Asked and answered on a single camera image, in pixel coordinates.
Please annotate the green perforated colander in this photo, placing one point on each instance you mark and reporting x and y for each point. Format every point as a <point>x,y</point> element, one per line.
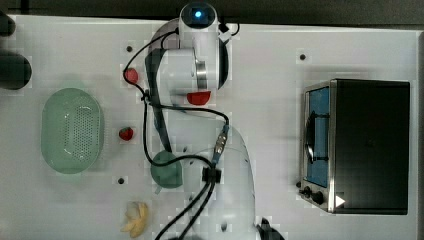
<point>72,133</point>

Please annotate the red toy strawberry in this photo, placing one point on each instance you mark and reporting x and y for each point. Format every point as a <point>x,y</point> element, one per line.
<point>126,133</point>
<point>131,76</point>

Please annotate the red ketchup bottle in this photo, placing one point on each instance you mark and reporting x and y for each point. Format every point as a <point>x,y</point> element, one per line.
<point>199,98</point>

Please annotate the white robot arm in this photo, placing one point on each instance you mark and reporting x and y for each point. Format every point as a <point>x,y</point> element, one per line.
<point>202,153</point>

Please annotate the green cup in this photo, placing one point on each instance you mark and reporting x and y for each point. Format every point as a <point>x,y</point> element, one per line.
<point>165,174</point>

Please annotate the silver black toaster oven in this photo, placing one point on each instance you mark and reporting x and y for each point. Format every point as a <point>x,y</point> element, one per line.
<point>355,146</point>

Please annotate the black cylinder post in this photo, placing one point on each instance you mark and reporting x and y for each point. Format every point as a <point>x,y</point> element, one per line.
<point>15,71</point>
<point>7,25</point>

